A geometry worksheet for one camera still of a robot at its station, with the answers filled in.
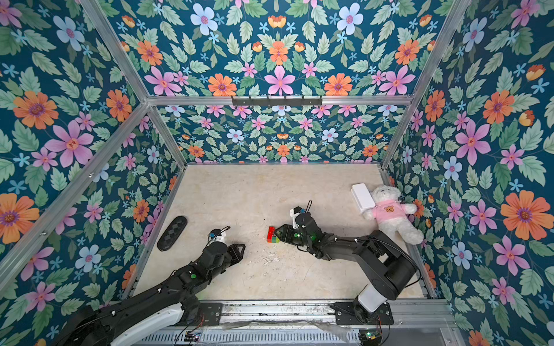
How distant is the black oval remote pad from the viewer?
90 centimetres

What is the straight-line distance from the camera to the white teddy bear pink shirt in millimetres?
894

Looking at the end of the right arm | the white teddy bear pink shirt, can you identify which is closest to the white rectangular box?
the white teddy bear pink shirt

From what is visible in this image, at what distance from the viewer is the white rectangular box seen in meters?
1.00

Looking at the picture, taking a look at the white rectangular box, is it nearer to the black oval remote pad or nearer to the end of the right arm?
the end of the right arm
